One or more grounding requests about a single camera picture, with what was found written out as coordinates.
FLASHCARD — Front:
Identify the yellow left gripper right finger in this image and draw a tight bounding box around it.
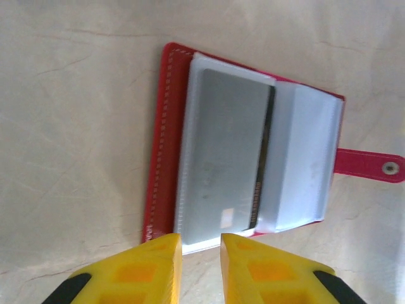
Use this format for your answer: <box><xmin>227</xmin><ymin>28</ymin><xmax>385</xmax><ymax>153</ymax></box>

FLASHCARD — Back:
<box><xmin>220</xmin><ymin>233</ymin><xmax>368</xmax><ymax>304</ymax></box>

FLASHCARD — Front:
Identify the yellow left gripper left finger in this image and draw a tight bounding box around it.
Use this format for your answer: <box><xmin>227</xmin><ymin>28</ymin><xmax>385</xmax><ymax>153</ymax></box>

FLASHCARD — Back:
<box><xmin>40</xmin><ymin>233</ymin><xmax>184</xmax><ymax>304</ymax></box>

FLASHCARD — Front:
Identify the red leather card holder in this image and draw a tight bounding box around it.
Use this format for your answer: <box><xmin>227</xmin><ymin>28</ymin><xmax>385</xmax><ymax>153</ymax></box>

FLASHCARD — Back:
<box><xmin>140</xmin><ymin>41</ymin><xmax>405</xmax><ymax>256</ymax></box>

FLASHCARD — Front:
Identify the dark credit card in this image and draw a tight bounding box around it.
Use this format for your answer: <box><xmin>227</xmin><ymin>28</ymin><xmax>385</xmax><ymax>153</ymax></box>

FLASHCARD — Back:
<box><xmin>182</xmin><ymin>67</ymin><xmax>277</xmax><ymax>246</ymax></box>

